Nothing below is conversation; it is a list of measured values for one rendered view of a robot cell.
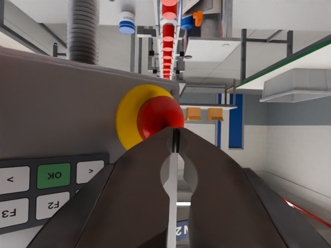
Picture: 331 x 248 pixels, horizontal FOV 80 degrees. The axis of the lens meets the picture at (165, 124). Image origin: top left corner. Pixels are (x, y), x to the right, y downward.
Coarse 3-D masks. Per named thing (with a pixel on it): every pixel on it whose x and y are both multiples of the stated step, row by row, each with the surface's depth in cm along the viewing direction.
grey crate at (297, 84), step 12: (288, 72) 177; (300, 72) 170; (312, 72) 171; (324, 72) 170; (264, 84) 221; (276, 84) 195; (288, 84) 175; (300, 84) 169; (312, 84) 169; (324, 84) 169; (264, 96) 219; (276, 96) 190; (288, 96) 224; (300, 96) 212; (312, 96) 194; (324, 96) 182
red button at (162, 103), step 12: (156, 96) 14; (168, 96) 15; (144, 108) 13; (156, 108) 13; (168, 108) 14; (180, 108) 15; (144, 120) 13; (156, 120) 13; (168, 120) 14; (180, 120) 14; (144, 132) 13; (156, 132) 13
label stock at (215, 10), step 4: (184, 0) 46; (188, 0) 45; (192, 0) 43; (196, 0) 42; (216, 0) 46; (220, 0) 46; (184, 4) 46; (188, 4) 45; (192, 4) 43; (216, 4) 46; (220, 4) 45; (184, 8) 46; (188, 8) 45; (212, 8) 46; (216, 8) 46; (184, 12) 46; (204, 12) 46; (208, 12) 46; (212, 12) 46; (216, 12) 46
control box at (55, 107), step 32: (0, 64) 11; (32, 64) 11; (64, 64) 12; (0, 96) 11; (32, 96) 11; (64, 96) 12; (96, 96) 13; (128, 96) 15; (0, 128) 11; (32, 128) 11; (64, 128) 12; (96, 128) 13; (128, 128) 15
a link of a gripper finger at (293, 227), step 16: (256, 176) 8; (256, 192) 8; (272, 192) 8; (272, 208) 7; (288, 208) 7; (288, 224) 7; (304, 224) 7; (288, 240) 6; (304, 240) 6; (320, 240) 6
